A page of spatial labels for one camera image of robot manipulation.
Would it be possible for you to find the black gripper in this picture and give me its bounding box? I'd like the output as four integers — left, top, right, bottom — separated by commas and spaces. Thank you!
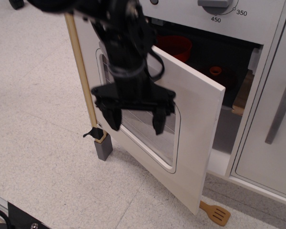
91, 82, 176, 135

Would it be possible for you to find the white oven door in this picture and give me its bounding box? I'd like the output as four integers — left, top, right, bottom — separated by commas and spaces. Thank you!
72, 14, 226, 216

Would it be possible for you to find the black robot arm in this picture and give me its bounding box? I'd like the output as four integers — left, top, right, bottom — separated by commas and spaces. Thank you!
31, 0, 176, 135

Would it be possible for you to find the grey oven leg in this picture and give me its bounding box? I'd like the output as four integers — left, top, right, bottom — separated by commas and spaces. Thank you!
94, 135, 113, 161

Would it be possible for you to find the grey oven shelf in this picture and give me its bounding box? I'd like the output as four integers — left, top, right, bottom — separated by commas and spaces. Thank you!
186, 36, 259, 108

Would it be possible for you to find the round oven button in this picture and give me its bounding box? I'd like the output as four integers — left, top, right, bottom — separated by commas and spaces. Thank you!
150, 0, 159, 5

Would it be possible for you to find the white toy oven cabinet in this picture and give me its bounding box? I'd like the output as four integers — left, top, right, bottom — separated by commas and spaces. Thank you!
64, 0, 286, 208

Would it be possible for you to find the grey oven knob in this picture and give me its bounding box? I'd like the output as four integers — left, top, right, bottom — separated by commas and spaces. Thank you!
197, 0, 239, 15

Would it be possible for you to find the orange toy pot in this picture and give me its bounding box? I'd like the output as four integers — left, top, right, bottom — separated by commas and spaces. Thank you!
156, 35, 193, 62

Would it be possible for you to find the brown pot lid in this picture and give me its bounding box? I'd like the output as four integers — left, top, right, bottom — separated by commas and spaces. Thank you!
199, 65, 238, 91

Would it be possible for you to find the wooden toy spatula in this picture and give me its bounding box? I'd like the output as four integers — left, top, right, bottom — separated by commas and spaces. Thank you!
199, 201, 231, 227

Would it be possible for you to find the white side cabinet door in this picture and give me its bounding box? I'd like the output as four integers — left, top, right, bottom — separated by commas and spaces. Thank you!
230, 0, 286, 200

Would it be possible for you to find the black caster wheel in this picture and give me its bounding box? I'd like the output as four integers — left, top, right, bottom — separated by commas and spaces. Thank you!
9, 0, 24, 10

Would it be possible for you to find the black cable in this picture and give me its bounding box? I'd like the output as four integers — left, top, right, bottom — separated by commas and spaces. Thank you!
146, 47, 165, 82

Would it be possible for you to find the grey cabinet door handle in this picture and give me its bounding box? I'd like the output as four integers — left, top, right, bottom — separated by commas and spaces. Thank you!
265, 87, 286, 145

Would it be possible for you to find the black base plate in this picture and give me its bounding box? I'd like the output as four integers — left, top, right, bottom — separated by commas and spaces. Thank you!
8, 202, 50, 229

